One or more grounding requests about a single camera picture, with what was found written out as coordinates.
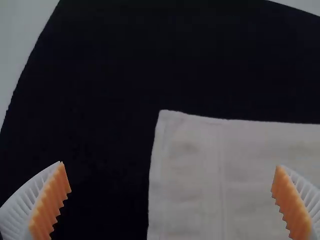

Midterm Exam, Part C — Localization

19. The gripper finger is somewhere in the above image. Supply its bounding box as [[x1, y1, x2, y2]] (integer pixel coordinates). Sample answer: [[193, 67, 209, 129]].
[[0, 161, 73, 240], [270, 164, 320, 240]]

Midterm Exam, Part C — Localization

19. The pale towel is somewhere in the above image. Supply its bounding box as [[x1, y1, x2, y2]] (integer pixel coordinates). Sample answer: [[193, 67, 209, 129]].
[[146, 109, 320, 240]]

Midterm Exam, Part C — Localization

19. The black mat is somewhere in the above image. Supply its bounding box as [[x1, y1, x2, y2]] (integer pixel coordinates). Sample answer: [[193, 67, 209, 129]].
[[0, 0, 320, 240]]

